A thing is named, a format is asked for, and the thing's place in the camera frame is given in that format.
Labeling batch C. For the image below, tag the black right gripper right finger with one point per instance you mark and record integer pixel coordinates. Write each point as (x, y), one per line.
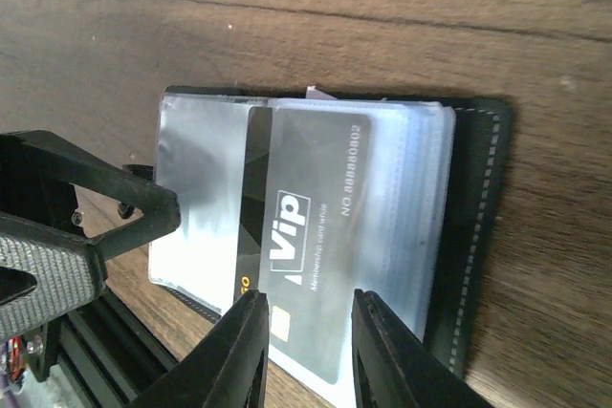
(391, 366)

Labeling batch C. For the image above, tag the black leather card holder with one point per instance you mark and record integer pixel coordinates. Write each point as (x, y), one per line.
(430, 194)

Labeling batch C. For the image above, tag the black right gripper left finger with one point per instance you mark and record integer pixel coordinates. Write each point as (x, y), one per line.
(228, 368)

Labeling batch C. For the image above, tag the grey card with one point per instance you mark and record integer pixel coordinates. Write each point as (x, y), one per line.
(304, 179)

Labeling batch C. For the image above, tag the black aluminium front rail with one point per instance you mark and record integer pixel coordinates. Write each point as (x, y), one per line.
(107, 354)

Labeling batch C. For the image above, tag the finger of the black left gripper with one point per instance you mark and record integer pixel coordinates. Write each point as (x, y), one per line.
(45, 273)
(50, 156)

